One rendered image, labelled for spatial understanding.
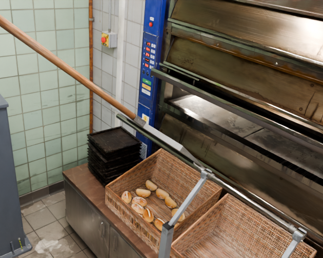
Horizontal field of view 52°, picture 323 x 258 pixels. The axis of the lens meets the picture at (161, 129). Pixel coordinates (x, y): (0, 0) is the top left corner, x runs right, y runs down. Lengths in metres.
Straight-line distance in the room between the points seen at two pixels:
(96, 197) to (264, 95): 1.27
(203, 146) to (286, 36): 0.84
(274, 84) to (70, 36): 1.65
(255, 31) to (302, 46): 0.25
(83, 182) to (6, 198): 0.51
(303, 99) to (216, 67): 0.51
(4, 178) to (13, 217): 0.35
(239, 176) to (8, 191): 1.50
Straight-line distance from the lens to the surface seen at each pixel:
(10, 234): 2.70
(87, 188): 2.38
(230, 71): 1.83
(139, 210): 2.14
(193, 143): 2.13
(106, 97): 1.45
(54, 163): 3.13
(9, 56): 2.59
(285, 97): 1.68
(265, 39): 1.68
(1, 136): 2.23
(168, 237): 1.63
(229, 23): 1.81
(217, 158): 2.03
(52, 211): 3.11
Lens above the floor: 2.07
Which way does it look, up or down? 28 degrees down
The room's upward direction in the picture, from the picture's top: 6 degrees clockwise
